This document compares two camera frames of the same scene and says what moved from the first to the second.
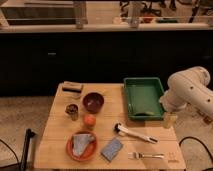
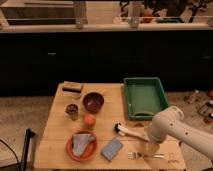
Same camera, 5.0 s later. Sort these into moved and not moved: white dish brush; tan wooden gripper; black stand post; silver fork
Moved: tan wooden gripper
Not moved: white dish brush; silver fork; black stand post
